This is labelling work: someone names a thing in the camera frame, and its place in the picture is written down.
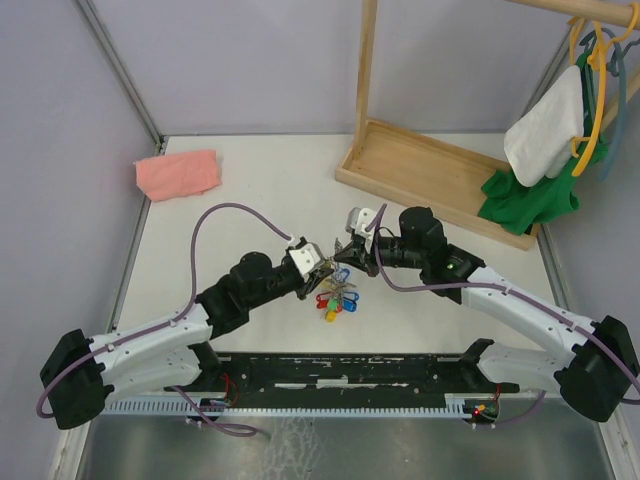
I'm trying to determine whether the metal key organizer with keys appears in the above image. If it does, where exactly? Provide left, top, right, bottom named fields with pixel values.
left=315, top=258, right=360, bottom=323

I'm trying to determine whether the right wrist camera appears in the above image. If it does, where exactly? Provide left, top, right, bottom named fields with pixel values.
left=345, top=207, right=384, bottom=251

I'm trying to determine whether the yellow hanger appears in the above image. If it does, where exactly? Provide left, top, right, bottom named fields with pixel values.
left=569, top=17, right=607, bottom=178

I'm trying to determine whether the white towel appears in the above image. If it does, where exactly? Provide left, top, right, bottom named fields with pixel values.
left=504, top=65, right=584, bottom=187

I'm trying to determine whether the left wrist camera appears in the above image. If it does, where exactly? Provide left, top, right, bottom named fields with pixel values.
left=287, top=237, right=325, bottom=278

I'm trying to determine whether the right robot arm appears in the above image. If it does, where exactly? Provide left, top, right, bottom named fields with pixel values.
left=334, top=207, right=639, bottom=422

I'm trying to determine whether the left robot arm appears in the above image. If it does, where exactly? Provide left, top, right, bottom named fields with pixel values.
left=36, top=248, right=334, bottom=430

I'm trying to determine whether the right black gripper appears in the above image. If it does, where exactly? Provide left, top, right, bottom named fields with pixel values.
left=334, top=229, right=426, bottom=278

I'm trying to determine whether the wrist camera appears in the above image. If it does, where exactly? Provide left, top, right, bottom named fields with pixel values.
left=287, top=237, right=325, bottom=278
left=345, top=207, right=384, bottom=251

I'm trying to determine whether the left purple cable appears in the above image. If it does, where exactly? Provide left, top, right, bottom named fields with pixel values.
left=35, top=202, right=296, bottom=439

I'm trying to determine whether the white cable duct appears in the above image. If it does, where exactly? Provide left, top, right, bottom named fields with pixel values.
left=102, top=392, right=501, bottom=419

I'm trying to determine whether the pink folded cloth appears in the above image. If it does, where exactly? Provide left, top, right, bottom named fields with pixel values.
left=134, top=149, right=222, bottom=203

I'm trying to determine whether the green garment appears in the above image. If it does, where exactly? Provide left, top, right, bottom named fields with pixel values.
left=477, top=52, right=611, bottom=236

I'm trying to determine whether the wooden clothes rack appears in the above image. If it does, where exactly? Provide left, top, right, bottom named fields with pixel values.
left=335, top=1, right=639, bottom=250

